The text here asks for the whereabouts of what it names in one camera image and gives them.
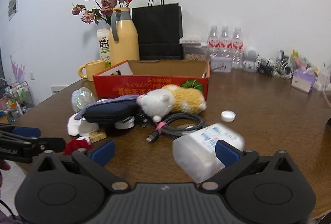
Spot iridescent glass ball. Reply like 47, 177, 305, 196
71, 87, 96, 113

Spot white and yellow plush hamster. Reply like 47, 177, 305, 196
136, 85, 206, 123

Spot water bottle middle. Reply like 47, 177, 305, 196
219, 26, 232, 58

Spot tangle of black cables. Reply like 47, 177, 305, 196
256, 57, 277, 77

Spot navy zip pouch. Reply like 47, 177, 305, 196
84, 101, 140, 137

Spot black paper shopping bag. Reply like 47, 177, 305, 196
132, 0, 183, 60

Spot red cardboard box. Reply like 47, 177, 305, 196
93, 60, 210, 98

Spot water bottle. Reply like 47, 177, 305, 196
219, 26, 232, 58
207, 25, 219, 59
232, 27, 243, 69

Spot water bottle right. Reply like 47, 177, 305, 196
232, 27, 243, 69

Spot colourful snack packet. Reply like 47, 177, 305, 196
292, 50, 315, 71

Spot braided black cable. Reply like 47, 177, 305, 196
145, 113, 206, 144

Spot tangle of white cables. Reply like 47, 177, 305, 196
274, 56, 296, 80

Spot clear plastic wipes box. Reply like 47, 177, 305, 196
172, 123, 245, 184

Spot wire storage rack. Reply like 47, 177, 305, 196
2, 81, 34, 123

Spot yellow ceramic mug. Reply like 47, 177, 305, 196
77, 60, 106, 81

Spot purple tissue pack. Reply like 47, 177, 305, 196
291, 69, 315, 93

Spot red fabric item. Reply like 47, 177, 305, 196
63, 137, 93, 156

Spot white milk carton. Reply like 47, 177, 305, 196
97, 29, 111, 68

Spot person's hand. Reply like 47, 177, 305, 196
0, 160, 11, 171

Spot yellow thermos jug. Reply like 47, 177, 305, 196
109, 7, 140, 66

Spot small white bottle cap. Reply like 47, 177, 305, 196
221, 110, 236, 122

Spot white ribbed round knob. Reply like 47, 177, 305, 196
114, 116, 135, 130

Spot clear snack container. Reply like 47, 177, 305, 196
180, 37, 207, 61

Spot water bottle left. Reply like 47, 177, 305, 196
207, 25, 219, 59

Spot white sock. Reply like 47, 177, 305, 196
67, 114, 99, 137

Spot white robot toy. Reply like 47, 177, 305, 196
242, 46, 259, 73

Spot small decorated tin box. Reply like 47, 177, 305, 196
210, 56, 232, 73

